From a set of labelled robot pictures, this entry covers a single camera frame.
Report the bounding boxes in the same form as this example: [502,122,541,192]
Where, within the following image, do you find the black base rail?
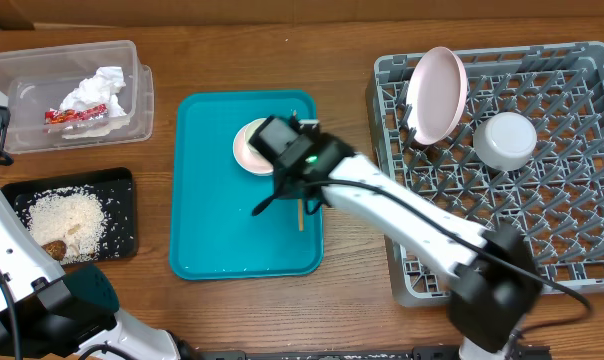
[196,345,553,360]

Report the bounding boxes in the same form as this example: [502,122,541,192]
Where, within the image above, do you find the brown food scrap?
[42,240,67,261]

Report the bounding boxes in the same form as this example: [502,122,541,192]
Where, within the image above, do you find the white napkin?
[59,66,126,117]
[61,117,130,140]

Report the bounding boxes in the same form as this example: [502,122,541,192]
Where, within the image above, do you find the large pink plate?
[405,47,468,145]

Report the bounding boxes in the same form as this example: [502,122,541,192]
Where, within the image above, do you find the grey-white bowl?
[473,112,537,171]

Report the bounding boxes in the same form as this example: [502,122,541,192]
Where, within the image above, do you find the wooden chopstick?
[298,199,305,232]

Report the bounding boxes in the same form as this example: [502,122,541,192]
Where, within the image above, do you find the white rice pile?
[13,185,137,265]

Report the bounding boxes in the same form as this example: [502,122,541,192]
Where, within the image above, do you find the black tray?
[2,167,138,266]

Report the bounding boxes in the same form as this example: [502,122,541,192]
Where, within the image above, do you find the grey dishwasher rack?
[366,41,604,293]

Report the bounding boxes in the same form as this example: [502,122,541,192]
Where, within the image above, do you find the cream cup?
[244,118,266,143]

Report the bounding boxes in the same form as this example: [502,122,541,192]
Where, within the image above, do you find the small pink plate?
[233,123,273,176]

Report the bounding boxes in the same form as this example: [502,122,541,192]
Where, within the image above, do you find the small red object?
[45,104,108,124]

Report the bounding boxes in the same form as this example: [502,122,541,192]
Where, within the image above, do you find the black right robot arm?
[248,116,543,359]

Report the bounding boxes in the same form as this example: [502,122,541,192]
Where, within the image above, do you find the clear plastic bin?
[0,40,154,154]

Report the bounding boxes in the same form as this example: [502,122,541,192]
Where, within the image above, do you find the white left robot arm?
[0,106,198,360]

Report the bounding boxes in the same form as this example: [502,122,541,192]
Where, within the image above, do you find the teal serving tray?
[169,90,324,281]

